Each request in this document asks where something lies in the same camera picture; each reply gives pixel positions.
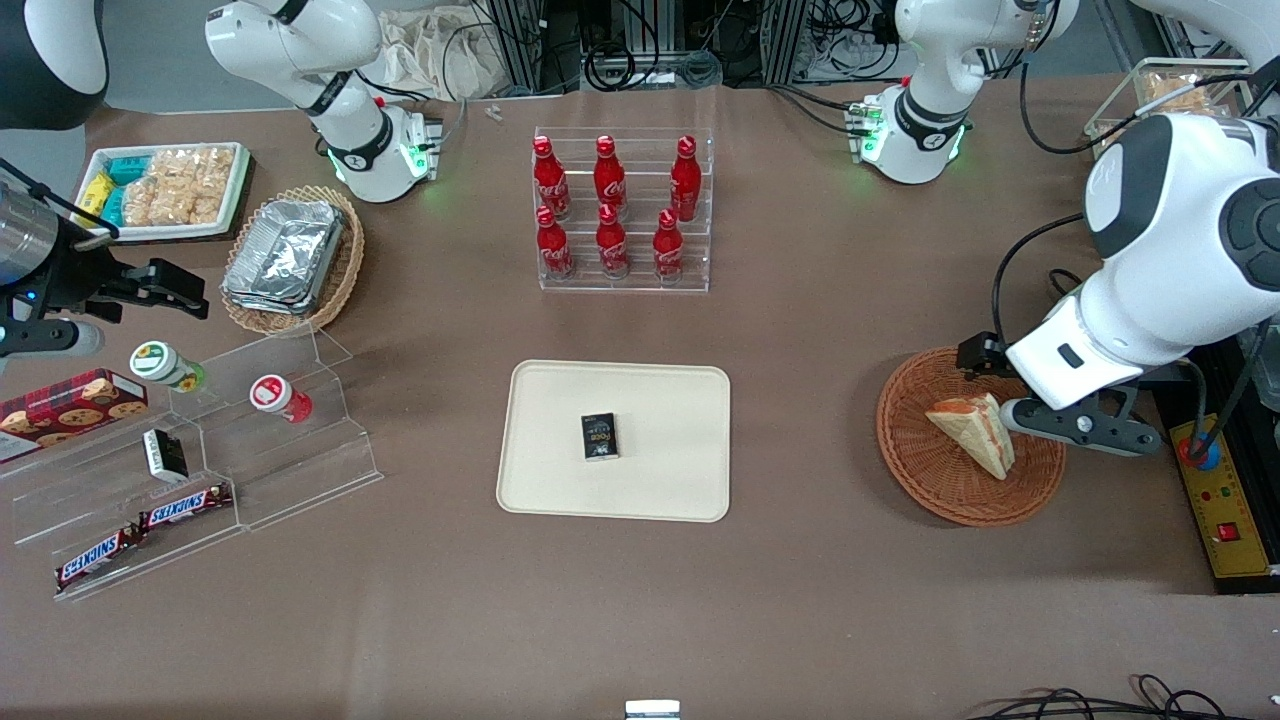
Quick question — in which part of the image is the aluminium frame post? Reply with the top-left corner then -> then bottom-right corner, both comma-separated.
478,0 -> 547,97
761,0 -> 814,87

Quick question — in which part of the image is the brown snickers bar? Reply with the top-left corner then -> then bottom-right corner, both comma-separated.
137,482 -> 234,532
54,524 -> 147,592

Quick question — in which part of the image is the green sunflower yogurt cup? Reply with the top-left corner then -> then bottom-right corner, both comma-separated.
129,340 -> 207,394

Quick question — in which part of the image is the small black carton box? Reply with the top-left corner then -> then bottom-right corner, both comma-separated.
580,411 -> 622,463
141,427 -> 190,485

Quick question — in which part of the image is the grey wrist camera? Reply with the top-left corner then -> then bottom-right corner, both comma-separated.
1000,398 -> 1164,458
0,318 -> 105,362

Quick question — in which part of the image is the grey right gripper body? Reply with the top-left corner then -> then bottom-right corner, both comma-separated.
0,185 -> 59,293

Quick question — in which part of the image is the oval light wicker basket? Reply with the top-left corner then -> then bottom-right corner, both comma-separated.
219,184 -> 367,337

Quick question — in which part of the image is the red cola bottle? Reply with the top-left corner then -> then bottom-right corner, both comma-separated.
593,135 -> 629,212
532,136 -> 572,220
595,204 -> 632,280
669,136 -> 704,224
652,208 -> 686,284
535,206 -> 577,282

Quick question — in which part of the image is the triangular wrapped sandwich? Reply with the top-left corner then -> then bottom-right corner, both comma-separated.
925,392 -> 1017,482

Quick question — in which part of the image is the clear acrylic tiered stand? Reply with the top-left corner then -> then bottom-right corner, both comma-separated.
8,395 -> 247,604
168,321 -> 384,532

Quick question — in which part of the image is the clear acrylic bottle rack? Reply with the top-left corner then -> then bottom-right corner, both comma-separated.
532,126 -> 717,295

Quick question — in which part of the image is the aluminium foil container stack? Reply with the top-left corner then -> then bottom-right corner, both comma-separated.
221,198 -> 347,317

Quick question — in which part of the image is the clear rice cracker bag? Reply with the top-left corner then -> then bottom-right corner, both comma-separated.
150,146 -> 237,226
120,180 -> 161,228

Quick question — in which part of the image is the white rectangular snack tray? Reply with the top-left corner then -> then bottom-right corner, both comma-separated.
73,142 -> 252,242

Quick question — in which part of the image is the white cloth bag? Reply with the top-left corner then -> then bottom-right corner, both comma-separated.
374,8 -> 503,102

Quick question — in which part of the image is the red plaid cookie box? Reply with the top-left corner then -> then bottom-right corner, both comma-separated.
0,367 -> 150,464

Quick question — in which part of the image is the clear acrylic snack box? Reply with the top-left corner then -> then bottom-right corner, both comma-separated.
1084,57 -> 1257,161

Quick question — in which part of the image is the yellow control box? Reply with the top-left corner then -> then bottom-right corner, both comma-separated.
1168,414 -> 1280,582

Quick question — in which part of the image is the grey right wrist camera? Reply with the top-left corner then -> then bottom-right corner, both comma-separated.
0,318 -> 105,362

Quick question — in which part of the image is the red emergency stop button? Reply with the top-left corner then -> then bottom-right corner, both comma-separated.
1178,428 -> 1224,472

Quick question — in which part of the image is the round brown wicker basket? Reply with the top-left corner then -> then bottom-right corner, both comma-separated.
876,346 -> 1068,528

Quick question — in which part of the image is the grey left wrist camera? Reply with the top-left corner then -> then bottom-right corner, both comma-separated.
1000,398 -> 1164,458

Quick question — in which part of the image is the red strawberry yogurt cup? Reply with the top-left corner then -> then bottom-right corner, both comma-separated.
249,373 -> 314,425

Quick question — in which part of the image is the cream plastic tray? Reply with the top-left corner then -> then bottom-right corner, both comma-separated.
496,360 -> 733,524

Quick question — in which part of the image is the black cable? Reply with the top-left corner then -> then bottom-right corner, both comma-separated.
991,212 -> 1089,347
984,674 -> 1237,720
1017,40 -> 1267,158

